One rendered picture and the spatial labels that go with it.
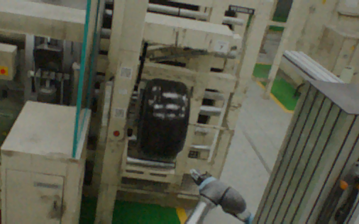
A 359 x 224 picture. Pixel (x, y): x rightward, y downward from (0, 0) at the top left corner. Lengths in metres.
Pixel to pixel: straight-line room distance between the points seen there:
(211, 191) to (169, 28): 1.13
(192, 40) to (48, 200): 1.38
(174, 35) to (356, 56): 4.47
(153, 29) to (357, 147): 1.67
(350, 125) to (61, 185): 1.46
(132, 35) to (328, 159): 1.46
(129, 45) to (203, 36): 0.55
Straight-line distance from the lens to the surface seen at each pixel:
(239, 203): 2.25
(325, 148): 1.47
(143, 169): 2.82
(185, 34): 2.78
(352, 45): 6.74
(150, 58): 2.96
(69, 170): 2.19
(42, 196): 2.31
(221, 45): 2.84
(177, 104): 2.58
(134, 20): 2.47
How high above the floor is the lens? 2.50
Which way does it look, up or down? 28 degrees down
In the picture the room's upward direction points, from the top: 11 degrees clockwise
